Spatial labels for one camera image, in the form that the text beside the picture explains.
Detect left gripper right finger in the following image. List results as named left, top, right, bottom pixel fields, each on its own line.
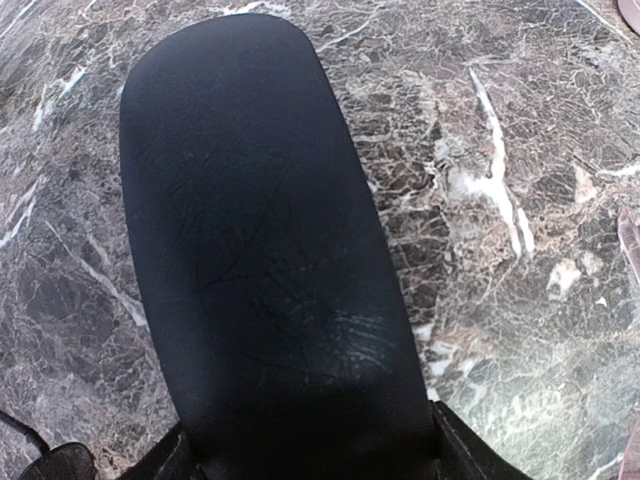
left=432, top=401, right=531, bottom=480

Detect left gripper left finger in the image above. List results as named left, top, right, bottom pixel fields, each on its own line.
left=119, top=429, right=200, bottom=480

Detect black glasses case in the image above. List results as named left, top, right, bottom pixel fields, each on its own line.
left=119, top=14, right=433, bottom=464

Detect pink translucent sunglasses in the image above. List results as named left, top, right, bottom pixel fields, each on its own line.
left=617, top=207, right=640, bottom=282

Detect pink glasses case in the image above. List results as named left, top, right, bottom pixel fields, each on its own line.
left=617, top=0, right=640, bottom=33

